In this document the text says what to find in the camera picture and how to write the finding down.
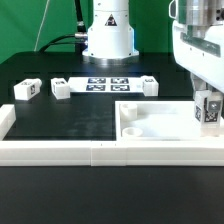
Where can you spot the white marker tag sheet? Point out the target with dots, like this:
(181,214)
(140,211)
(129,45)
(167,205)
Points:
(105,84)

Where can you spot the white square tabletop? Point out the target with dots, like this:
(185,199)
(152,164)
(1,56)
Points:
(148,122)

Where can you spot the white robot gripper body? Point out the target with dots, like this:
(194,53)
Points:
(202,57)

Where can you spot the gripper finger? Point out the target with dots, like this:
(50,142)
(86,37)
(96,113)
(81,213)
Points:
(213,100)
(199,86)

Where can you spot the white U-shaped fence wall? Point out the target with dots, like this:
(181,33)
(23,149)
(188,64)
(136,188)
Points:
(98,153)

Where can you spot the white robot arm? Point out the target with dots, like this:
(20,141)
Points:
(197,36)

